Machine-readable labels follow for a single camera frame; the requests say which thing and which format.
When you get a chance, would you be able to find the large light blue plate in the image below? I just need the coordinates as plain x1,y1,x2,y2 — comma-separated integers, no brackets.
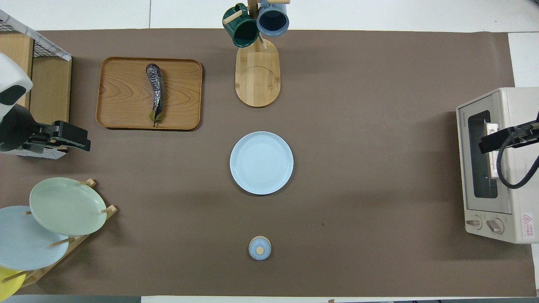
0,205,70,271

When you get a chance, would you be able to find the pale green plate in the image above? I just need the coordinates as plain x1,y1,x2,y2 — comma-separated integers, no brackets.
29,177,107,237

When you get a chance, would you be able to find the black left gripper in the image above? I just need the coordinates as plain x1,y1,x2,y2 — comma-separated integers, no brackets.
42,121,91,152

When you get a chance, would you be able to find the small blue lidded jar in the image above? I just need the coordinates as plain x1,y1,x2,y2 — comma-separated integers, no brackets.
248,236,272,260

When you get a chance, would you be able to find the toaster oven glass door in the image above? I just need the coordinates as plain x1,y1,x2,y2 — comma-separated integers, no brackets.
456,95,512,214

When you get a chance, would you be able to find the yellow plate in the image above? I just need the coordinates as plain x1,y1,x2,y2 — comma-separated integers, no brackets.
0,266,26,297

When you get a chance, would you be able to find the beige toaster oven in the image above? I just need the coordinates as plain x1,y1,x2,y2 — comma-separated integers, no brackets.
456,87,539,244

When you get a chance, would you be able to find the wooden plate rack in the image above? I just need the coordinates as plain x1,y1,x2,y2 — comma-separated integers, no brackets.
0,179,117,289

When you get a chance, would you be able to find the small light blue plate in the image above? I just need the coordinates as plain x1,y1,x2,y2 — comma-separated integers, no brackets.
229,131,294,195

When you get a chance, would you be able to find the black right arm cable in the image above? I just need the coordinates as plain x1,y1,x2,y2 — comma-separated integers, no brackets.
497,112,539,189

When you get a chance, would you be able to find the wooden serving tray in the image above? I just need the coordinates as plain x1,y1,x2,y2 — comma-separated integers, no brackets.
96,57,203,131

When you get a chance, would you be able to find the wooden mug tree stand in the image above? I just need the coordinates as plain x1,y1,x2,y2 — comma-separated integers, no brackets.
222,0,291,108

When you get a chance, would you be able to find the wooden shelf unit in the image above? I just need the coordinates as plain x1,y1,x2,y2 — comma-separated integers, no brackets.
0,32,72,159

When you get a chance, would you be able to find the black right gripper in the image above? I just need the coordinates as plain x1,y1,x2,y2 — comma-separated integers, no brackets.
478,120,539,154

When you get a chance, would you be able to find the brown table mat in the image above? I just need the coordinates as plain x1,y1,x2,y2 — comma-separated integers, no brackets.
0,29,537,297

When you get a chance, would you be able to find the blue mug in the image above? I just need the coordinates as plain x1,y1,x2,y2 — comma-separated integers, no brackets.
256,0,290,37

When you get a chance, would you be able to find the dark green mug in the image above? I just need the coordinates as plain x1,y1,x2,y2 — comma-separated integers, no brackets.
222,3,260,48

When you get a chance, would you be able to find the black wire basket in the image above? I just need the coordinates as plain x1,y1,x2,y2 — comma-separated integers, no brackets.
0,20,57,58

